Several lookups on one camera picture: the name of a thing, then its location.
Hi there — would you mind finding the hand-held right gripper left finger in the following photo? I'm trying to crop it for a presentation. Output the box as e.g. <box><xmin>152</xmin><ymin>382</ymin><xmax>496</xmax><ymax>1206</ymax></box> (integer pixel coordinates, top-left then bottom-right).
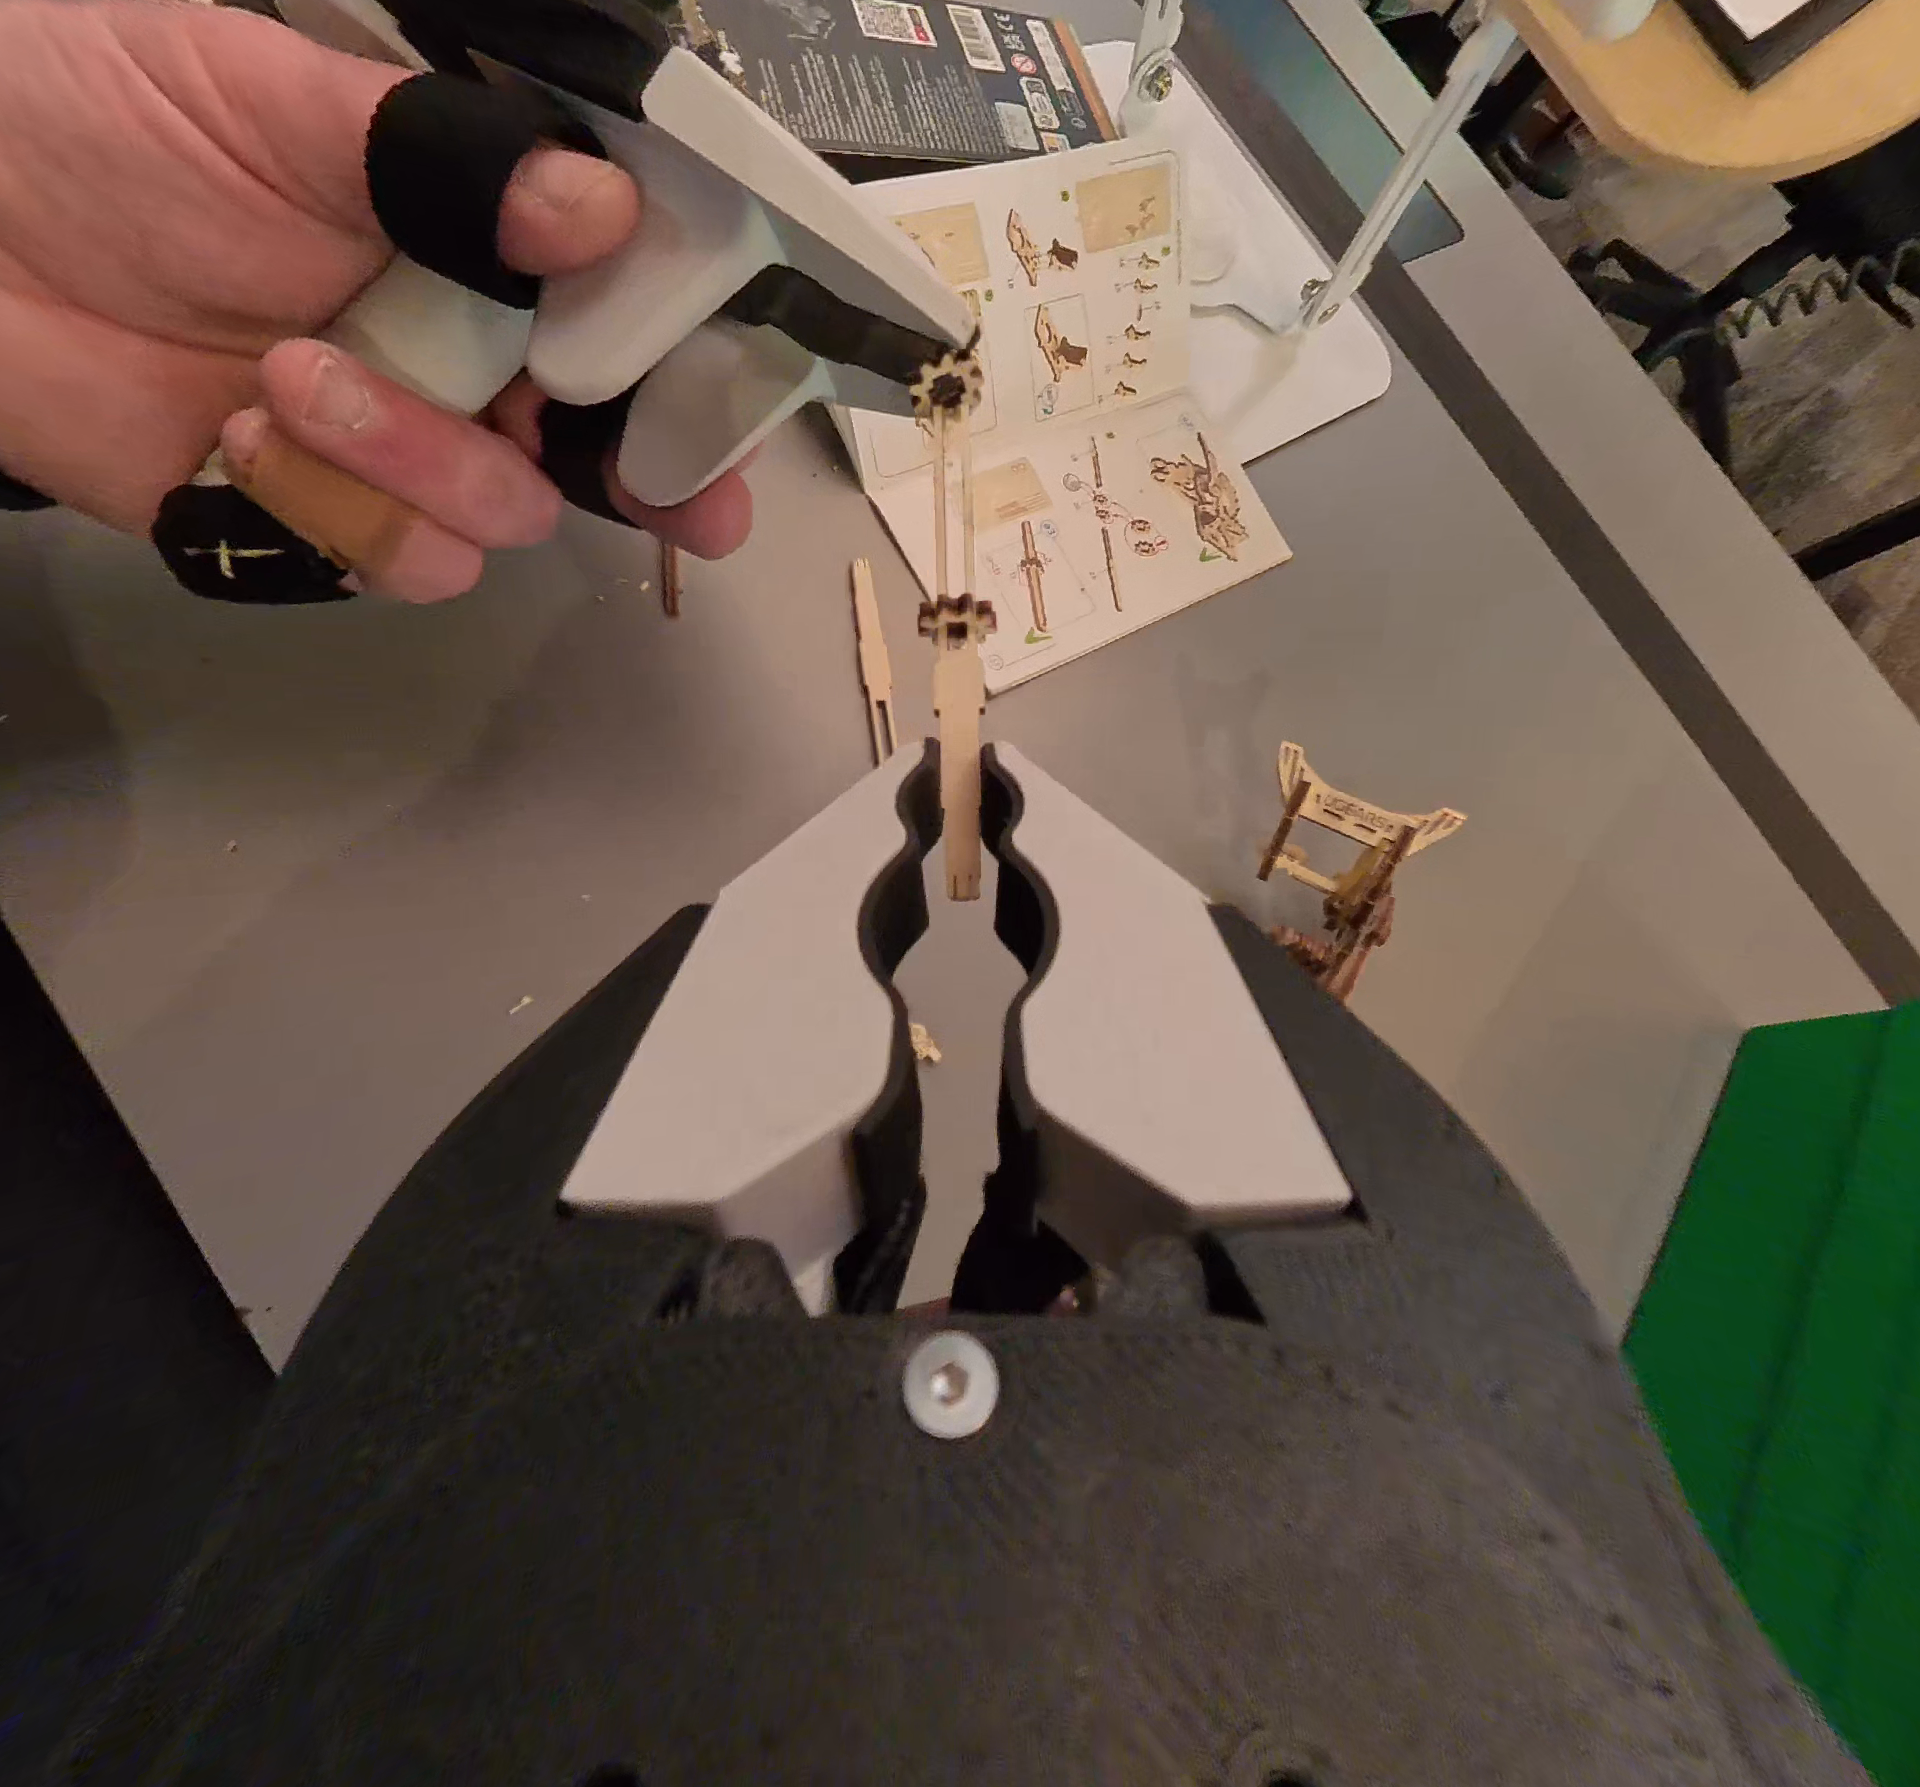
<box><xmin>559</xmin><ymin>742</ymin><xmax>929</xmax><ymax>1318</ymax></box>

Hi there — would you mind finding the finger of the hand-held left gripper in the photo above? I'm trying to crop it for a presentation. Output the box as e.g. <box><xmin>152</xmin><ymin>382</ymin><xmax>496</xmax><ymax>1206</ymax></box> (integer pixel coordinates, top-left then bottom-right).
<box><xmin>644</xmin><ymin>44</ymin><xmax>989</xmax><ymax>390</ymax></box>
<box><xmin>617</xmin><ymin>351</ymin><xmax>922</xmax><ymax>508</ymax></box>

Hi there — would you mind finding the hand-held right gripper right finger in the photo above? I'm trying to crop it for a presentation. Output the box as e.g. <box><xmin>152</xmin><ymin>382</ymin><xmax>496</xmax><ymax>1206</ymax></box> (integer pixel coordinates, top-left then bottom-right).
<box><xmin>960</xmin><ymin>742</ymin><xmax>1375</xmax><ymax>1316</ymax></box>

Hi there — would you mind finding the long slotted wooden shaft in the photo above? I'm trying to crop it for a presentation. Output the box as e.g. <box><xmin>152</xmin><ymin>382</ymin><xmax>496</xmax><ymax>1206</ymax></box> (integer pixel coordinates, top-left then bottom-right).
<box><xmin>931</xmin><ymin>408</ymin><xmax>992</xmax><ymax>903</ymax></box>

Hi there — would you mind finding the partly built wooden model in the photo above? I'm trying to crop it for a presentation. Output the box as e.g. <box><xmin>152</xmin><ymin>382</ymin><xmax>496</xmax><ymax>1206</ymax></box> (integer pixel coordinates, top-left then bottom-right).
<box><xmin>1257</xmin><ymin>742</ymin><xmax>1470</xmax><ymax>1009</ymax></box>

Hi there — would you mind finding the person's left hand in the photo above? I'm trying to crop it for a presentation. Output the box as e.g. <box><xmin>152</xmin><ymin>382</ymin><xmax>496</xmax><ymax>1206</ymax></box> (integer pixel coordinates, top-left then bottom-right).
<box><xmin>0</xmin><ymin>0</ymin><xmax>760</xmax><ymax>608</ymax></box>

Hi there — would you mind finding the black cardboard box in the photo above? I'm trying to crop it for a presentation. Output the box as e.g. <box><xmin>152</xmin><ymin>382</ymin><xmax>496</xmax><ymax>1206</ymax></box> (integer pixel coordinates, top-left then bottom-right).
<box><xmin>662</xmin><ymin>0</ymin><xmax>1120</xmax><ymax>160</ymax></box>

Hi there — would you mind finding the slotted wooden strip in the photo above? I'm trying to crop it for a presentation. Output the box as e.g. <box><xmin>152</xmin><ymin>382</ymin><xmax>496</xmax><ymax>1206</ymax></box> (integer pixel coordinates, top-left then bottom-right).
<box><xmin>850</xmin><ymin>558</ymin><xmax>900</xmax><ymax>770</ymax></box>

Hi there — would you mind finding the folded instruction booklet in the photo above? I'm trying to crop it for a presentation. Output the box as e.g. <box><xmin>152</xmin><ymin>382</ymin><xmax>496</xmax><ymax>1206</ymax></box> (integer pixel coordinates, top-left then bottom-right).
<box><xmin>831</xmin><ymin>152</ymin><xmax>1294</xmax><ymax>697</ymax></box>

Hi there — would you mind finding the dark flat panel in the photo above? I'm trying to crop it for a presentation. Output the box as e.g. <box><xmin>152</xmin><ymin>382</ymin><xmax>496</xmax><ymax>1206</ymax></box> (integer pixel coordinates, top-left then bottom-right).
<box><xmin>1192</xmin><ymin>0</ymin><xmax>1463</xmax><ymax>252</ymax></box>

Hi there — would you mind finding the white overhead stand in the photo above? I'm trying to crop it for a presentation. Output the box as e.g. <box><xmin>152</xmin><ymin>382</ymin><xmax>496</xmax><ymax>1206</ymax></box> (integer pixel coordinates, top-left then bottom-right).
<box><xmin>1081</xmin><ymin>0</ymin><xmax>1705</xmax><ymax>462</ymax></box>

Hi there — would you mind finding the green plastic bin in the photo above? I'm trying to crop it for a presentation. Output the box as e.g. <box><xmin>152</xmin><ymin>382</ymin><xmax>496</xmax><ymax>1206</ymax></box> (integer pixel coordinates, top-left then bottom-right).
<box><xmin>1619</xmin><ymin>998</ymin><xmax>1920</xmax><ymax>1787</ymax></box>

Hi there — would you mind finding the black office chair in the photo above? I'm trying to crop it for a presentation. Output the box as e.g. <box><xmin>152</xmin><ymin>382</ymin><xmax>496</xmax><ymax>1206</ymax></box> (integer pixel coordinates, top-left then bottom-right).
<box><xmin>1560</xmin><ymin>167</ymin><xmax>1920</xmax><ymax>379</ymax></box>

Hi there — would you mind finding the round light wooden table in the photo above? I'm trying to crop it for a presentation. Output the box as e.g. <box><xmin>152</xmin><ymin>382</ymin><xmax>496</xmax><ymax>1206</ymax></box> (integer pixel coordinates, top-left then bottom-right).
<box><xmin>1396</xmin><ymin>0</ymin><xmax>1920</xmax><ymax>184</ymax></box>

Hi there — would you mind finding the black coiled cable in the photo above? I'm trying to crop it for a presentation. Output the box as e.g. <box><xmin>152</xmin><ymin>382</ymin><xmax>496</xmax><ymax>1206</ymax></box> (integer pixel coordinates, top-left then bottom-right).
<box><xmin>1724</xmin><ymin>242</ymin><xmax>1920</xmax><ymax>338</ymax></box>

